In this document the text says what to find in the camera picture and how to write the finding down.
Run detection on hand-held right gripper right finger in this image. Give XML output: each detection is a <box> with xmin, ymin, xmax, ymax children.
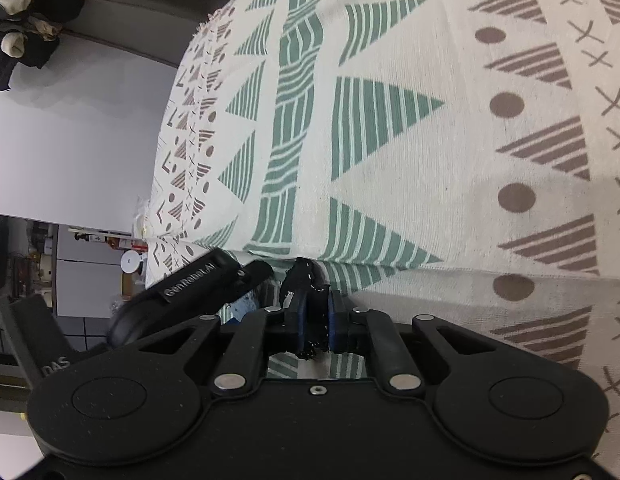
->
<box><xmin>329</xmin><ymin>290</ymin><xmax>491</xmax><ymax>392</ymax></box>

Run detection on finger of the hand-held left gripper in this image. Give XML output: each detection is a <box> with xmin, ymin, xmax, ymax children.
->
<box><xmin>157</xmin><ymin>247</ymin><xmax>274</xmax><ymax>311</ymax></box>

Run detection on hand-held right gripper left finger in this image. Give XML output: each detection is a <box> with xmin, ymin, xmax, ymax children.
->
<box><xmin>138</xmin><ymin>287</ymin><xmax>311</xmax><ymax>392</ymax></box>

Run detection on black item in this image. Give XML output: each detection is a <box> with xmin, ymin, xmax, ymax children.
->
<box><xmin>281</xmin><ymin>257</ymin><xmax>331</xmax><ymax>362</ymax></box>

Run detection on white kitchen cabinet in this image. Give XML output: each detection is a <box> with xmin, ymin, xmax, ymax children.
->
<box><xmin>52</xmin><ymin>225</ymin><xmax>140</xmax><ymax>353</ymax></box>

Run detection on white narrow rack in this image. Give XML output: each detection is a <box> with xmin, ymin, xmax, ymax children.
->
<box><xmin>68</xmin><ymin>226</ymin><xmax>135</xmax><ymax>251</ymax></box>

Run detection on patterned white green blanket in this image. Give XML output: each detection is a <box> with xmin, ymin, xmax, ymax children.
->
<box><xmin>140</xmin><ymin>0</ymin><xmax>620</xmax><ymax>411</ymax></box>

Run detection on dark hanging clothes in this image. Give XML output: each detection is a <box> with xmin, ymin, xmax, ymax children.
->
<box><xmin>0</xmin><ymin>0</ymin><xmax>85</xmax><ymax>92</ymax></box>

